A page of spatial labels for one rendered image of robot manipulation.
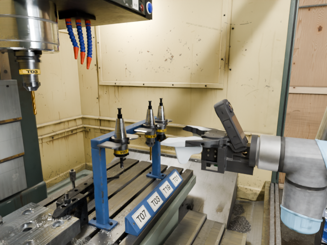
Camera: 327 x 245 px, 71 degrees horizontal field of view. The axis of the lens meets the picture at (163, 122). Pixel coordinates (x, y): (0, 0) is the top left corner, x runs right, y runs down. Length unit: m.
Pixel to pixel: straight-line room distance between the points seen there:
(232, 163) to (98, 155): 0.45
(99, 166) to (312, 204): 0.61
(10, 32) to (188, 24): 1.09
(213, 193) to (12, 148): 1.05
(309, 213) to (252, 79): 0.99
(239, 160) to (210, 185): 0.92
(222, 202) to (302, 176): 0.90
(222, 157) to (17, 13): 0.56
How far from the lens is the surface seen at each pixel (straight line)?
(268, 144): 0.51
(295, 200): 0.55
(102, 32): 1.85
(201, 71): 1.48
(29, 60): 0.70
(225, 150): 0.52
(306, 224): 0.58
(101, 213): 0.91
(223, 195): 1.42
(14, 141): 1.23
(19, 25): 0.66
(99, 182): 0.85
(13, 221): 0.92
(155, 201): 0.99
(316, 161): 0.52
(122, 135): 0.80
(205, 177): 1.50
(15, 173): 1.28
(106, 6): 0.71
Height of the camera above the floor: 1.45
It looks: 12 degrees down
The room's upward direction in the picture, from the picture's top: straight up
